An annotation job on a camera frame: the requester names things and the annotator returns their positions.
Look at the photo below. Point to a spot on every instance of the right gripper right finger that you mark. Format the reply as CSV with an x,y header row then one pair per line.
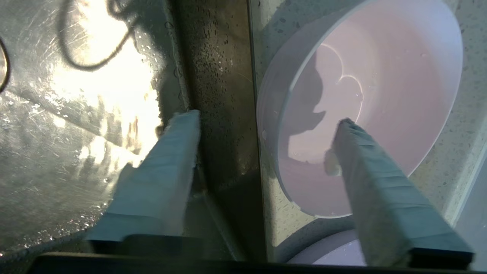
x,y
388,198

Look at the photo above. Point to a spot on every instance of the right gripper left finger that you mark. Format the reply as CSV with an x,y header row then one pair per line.
x,y
159,182

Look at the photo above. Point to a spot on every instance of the lilac plate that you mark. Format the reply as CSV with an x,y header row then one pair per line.
x,y
331,251

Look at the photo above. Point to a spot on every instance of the pink bowl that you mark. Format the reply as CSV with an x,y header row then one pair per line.
x,y
380,68

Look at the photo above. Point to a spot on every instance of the stainless steel sink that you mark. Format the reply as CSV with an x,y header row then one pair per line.
x,y
76,133

